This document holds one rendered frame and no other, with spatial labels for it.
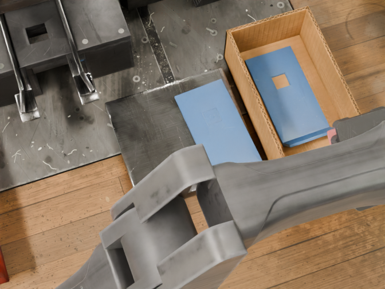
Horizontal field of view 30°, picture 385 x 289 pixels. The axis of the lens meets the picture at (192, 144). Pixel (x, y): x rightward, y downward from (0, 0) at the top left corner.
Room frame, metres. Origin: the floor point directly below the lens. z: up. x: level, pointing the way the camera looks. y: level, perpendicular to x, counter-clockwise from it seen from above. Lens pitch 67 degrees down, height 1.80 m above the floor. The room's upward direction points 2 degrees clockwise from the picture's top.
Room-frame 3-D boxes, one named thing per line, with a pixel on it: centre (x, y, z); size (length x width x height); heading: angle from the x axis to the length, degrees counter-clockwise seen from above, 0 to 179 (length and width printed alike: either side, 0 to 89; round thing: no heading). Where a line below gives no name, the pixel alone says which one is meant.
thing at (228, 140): (0.39, -0.04, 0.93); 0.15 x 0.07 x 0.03; 25
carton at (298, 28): (0.43, -0.15, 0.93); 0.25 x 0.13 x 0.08; 21
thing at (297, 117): (0.45, -0.13, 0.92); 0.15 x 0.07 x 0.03; 22
